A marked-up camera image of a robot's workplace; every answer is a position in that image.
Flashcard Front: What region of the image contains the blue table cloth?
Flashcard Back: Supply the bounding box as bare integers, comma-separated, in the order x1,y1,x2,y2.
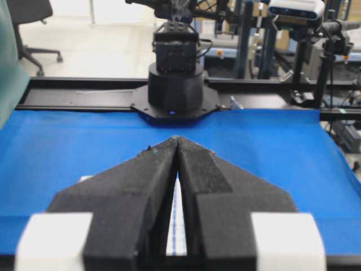
1,110,360,255

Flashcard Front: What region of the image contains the grey depth camera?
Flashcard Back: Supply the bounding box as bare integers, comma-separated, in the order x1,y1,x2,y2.
268,0,325,28

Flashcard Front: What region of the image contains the black table frame rail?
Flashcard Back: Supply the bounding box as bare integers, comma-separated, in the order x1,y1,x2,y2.
16,77,360,123

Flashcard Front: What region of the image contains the blue striped white towel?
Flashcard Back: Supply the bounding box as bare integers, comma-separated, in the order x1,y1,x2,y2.
80,172,188,257

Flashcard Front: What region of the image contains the black office chair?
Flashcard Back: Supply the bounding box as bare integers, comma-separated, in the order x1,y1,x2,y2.
6,1,63,77

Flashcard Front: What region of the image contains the black camera stand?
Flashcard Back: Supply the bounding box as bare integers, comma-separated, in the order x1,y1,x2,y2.
291,20,360,108

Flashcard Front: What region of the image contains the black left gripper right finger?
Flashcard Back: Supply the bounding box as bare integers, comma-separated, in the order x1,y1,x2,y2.
176,136,328,271

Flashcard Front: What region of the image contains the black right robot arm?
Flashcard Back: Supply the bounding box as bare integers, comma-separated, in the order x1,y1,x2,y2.
131,1,219,119

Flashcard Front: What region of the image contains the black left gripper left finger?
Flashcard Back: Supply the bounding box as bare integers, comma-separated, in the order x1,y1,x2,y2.
14,136,178,271

